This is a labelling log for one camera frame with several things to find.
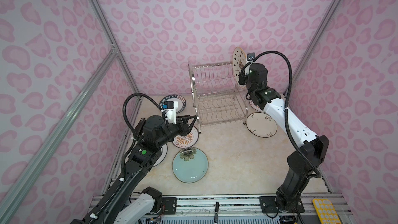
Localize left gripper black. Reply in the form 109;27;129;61
156;113;197;150

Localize halloween cat star plate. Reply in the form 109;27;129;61
232;47;247;85

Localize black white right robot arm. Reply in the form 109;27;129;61
236;63;329;213

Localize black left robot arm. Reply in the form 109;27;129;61
71;115;197;224

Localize orange sunburst plate near rack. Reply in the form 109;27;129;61
172;126;200;149

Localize silver two-tier dish rack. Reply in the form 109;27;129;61
189;62;249;133

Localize white plate black text rim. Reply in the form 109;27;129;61
159;94;187;114

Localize white plate black rings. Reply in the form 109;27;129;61
152;142;169;168

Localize orange sunburst plate far right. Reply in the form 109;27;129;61
249;100;264;112

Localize mint green flower plate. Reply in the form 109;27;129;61
172;147;209;184

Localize black marker pen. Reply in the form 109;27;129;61
214;202;220;224

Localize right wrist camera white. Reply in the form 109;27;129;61
246;52;256;63

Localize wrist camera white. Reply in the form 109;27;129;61
246;52;256;63
162;101;176;124

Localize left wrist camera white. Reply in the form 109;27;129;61
162;101;176;124

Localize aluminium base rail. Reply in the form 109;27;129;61
86;192;355;224

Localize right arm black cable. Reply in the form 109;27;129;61
253;50;322;179

